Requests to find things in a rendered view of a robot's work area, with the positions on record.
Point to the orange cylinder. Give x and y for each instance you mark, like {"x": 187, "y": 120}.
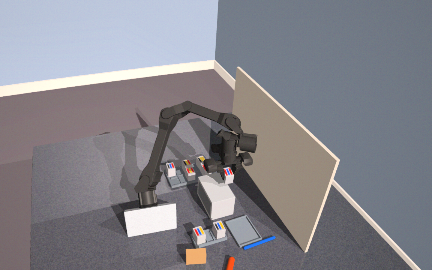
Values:
{"x": 230, "y": 263}

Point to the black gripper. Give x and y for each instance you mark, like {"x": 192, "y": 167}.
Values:
{"x": 228, "y": 158}

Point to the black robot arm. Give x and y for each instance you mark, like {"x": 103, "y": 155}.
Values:
{"x": 169, "y": 117}

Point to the beige flat board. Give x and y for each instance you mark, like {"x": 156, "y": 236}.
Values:
{"x": 291, "y": 167}

